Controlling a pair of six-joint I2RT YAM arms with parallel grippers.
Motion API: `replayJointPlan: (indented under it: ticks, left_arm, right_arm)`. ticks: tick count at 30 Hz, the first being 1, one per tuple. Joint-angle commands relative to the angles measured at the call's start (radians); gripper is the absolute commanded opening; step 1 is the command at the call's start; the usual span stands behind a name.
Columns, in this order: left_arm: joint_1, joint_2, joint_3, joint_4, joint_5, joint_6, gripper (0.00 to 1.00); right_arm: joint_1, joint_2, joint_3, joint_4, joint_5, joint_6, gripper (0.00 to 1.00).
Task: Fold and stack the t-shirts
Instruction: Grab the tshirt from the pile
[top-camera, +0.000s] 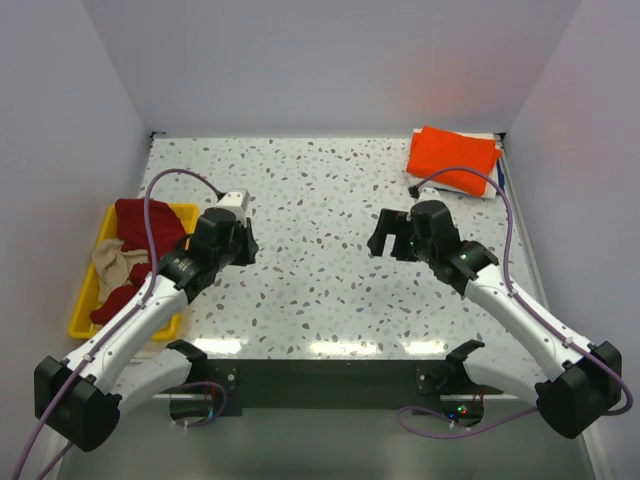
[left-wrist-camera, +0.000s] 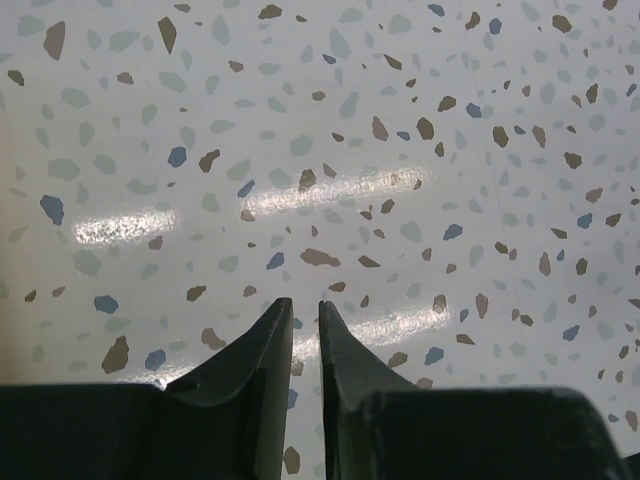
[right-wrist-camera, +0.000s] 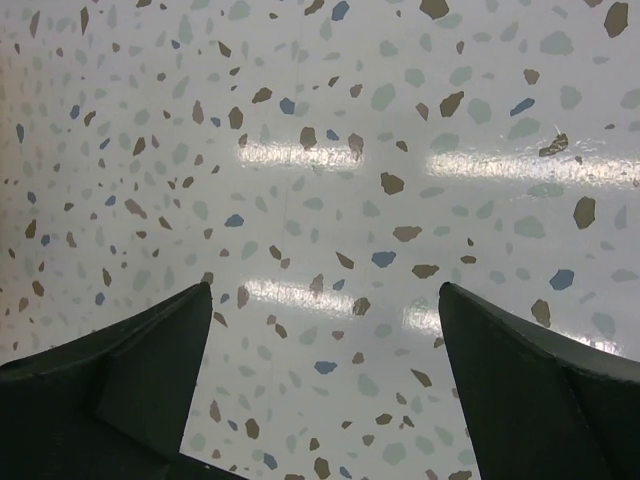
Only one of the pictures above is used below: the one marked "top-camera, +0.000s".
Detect dark red t shirt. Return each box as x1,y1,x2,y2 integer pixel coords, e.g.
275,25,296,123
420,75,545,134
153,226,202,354
90,199,187,326

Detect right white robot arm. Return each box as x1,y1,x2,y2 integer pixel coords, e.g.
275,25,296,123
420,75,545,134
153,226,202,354
367,200,633,439

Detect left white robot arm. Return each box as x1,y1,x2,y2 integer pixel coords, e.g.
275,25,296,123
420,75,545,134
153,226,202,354
34,206,258,452

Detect folded white t shirt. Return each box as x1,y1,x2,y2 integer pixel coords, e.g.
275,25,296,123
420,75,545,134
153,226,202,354
410,128,506,201

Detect folded orange t shirt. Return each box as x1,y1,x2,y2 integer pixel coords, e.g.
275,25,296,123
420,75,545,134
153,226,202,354
405,125,501,197

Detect folded blue t shirt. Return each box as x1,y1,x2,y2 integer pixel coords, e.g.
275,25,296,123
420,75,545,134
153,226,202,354
496,159,506,192

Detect beige t shirt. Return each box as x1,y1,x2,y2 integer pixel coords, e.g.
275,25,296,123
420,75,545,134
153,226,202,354
91,238,148,303

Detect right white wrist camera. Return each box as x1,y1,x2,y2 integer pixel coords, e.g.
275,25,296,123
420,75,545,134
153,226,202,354
408,185,442,203

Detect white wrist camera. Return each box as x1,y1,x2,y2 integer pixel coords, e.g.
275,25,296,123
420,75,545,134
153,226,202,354
216,189,251,222
408,185,442,203

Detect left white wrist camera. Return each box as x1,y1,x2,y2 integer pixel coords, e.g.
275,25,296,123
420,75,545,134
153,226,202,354
216,189,251,222

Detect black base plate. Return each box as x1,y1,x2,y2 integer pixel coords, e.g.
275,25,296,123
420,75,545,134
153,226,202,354
169,359,487,424

